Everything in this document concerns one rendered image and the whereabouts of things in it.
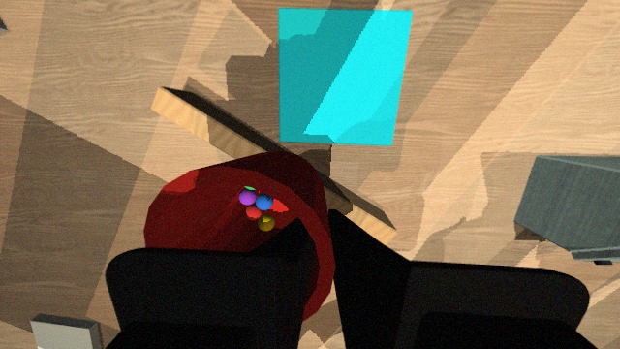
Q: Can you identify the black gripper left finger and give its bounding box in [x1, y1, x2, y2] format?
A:
[105, 217, 315, 349]

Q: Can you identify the blue marble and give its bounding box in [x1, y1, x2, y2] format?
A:
[256, 193, 273, 210]

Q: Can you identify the purple marble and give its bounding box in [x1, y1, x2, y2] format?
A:
[239, 188, 257, 206]

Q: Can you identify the light wooden flat bar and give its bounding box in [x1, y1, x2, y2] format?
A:
[151, 86, 397, 245]

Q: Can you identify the cream flat block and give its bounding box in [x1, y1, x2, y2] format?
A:
[30, 313, 102, 349]

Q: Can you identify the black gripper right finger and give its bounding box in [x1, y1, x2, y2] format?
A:
[328, 209, 590, 349]

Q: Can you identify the dark red marble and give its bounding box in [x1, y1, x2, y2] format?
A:
[244, 203, 263, 220]

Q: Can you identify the olive-yellow marble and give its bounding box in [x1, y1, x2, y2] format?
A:
[258, 214, 275, 231]

